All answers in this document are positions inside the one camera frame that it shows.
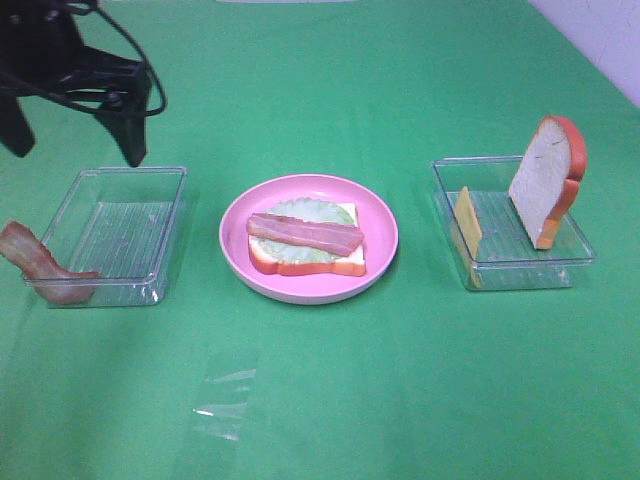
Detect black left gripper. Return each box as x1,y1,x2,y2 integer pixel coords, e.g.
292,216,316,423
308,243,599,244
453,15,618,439
0,1,151,167

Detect bacon strip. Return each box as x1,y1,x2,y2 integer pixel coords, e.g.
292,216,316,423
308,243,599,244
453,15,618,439
246,213,364,256
1,221,100,305

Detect green lettuce leaf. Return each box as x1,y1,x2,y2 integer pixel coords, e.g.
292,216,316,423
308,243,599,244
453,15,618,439
248,197,364,264

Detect bread slice with crust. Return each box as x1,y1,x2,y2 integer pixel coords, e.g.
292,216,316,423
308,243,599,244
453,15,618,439
248,202,367,277

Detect yellow cheese slice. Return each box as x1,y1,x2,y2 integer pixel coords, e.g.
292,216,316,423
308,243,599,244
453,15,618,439
450,186,483,290

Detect clear left plastic container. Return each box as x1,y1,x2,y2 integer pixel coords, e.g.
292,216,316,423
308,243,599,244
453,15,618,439
24,166,188,307

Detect clear plastic container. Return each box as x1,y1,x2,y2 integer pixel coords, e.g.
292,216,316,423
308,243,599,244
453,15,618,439
24,166,188,307
430,155,596,291

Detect pink plate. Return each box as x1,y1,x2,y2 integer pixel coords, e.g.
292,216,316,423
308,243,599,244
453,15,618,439
219,174,399,305

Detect green tablecloth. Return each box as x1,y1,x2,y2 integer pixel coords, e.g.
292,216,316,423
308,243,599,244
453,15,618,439
1,1,639,479

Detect clear right plastic container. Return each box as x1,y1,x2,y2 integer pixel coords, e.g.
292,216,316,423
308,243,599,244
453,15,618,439
430,155,596,291

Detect upright bread slice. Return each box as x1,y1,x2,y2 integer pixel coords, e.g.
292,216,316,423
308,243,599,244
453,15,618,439
508,115,588,250

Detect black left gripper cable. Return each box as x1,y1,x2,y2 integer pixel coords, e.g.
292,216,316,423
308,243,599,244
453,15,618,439
0,0,168,117

